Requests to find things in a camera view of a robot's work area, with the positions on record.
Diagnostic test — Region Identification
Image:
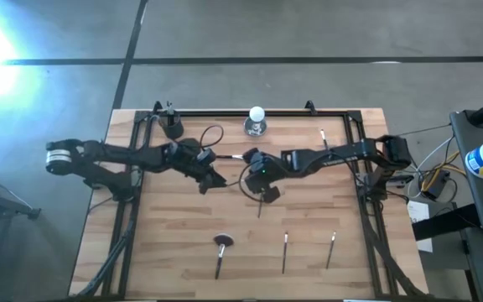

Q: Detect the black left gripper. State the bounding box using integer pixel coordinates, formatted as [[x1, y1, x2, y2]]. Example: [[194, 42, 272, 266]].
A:
[[186, 148, 228, 195]]

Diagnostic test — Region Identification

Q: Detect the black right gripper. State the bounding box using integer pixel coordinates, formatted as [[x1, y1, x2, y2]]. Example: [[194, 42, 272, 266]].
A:
[[243, 146, 284, 204]]

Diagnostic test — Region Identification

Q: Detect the fan makeup brush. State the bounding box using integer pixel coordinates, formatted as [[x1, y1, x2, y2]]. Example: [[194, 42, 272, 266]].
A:
[[212, 232, 236, 281]]

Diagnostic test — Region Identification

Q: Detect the white bulb on silver base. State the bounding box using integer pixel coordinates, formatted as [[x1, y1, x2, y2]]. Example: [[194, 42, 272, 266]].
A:
[[243, 106, 267, 138]]

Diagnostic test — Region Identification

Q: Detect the black cylindrical cup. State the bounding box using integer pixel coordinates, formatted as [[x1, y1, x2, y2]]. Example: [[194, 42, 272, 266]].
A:
[[158, 109, 185, 140]]

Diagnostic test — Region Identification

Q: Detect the white paper sheet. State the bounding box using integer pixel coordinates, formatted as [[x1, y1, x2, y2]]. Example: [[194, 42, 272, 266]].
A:
[[407, 200, 431, 226]]

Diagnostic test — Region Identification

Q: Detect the black power box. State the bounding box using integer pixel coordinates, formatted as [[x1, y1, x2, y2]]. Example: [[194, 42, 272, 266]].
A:
[[423, 169, 452, 201]]

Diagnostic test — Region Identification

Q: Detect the black flat bar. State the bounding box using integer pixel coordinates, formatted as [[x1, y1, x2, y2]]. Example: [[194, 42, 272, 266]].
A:
[[412, 204, 480, 242]]

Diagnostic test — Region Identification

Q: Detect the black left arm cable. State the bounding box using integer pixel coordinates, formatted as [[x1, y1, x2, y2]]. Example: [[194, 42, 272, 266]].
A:
[[199, 124, 225, 150]]

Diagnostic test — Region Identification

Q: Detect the black metal table frame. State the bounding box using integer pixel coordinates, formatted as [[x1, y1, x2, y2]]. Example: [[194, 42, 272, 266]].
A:
[[69, 107, 425, 301]]

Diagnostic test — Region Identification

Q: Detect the black cable bundle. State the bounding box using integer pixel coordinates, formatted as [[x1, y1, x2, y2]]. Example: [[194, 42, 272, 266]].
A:
[[75, 217, 138, 297], [361, 200, 418, 297]]

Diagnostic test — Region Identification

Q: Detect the thin black cable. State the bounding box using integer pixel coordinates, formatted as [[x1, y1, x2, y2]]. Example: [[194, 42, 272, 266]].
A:
[[396, 122, 453, 138]]

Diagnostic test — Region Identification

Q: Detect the white cable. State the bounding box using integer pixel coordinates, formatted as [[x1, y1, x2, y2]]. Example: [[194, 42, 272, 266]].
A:
[[407, 134, 456, 198]]

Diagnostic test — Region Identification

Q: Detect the yellow cable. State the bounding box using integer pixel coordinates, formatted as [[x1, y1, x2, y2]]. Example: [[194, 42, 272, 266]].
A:
[[420, 150, 467, 192]]

